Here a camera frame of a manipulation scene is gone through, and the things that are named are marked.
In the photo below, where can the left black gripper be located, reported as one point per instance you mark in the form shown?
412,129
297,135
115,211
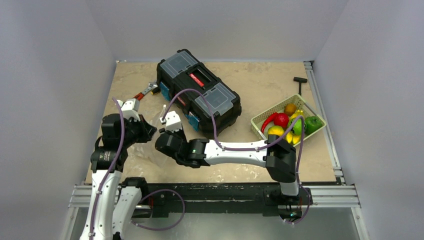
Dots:
147,129

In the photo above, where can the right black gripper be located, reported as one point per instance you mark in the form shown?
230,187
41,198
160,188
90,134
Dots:
165,138

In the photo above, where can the clear zip top bag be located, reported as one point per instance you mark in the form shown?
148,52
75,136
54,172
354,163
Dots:
147,151

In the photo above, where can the yellow lemon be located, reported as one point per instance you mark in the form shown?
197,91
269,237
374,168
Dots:
276,130

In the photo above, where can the dark red apple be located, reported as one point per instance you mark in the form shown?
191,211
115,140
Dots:
281,120

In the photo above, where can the green toy watermelon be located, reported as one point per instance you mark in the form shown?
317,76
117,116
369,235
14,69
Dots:
297,128

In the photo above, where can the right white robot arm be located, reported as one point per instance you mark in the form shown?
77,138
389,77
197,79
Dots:
275,155

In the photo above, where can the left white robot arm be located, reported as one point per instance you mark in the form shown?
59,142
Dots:
111,206

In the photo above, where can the black plastic toolbox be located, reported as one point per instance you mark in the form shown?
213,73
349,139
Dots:
209,105

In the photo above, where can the light green plastic basket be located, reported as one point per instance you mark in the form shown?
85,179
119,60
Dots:
256,122

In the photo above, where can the red chili pepper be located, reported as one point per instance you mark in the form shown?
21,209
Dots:
267,121

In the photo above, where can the yellow banana bunch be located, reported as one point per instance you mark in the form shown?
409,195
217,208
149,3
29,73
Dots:
294,136

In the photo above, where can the brown kiwi fruit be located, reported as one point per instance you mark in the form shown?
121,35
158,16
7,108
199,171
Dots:
290,109

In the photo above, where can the green bell pepper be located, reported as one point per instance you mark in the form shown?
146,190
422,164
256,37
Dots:
312,123

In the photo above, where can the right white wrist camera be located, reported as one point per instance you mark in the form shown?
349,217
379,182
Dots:
171,122

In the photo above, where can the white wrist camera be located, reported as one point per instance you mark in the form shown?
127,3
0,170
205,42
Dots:
171,122
130,109

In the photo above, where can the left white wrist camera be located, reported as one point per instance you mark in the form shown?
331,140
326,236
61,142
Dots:
130,109

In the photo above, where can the red handled adjustable wrench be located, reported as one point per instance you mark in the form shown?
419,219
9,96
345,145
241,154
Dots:
151,88

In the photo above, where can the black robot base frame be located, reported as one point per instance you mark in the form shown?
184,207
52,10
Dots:
263,198

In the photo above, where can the black T-handle tool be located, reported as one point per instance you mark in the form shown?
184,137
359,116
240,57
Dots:
300,81

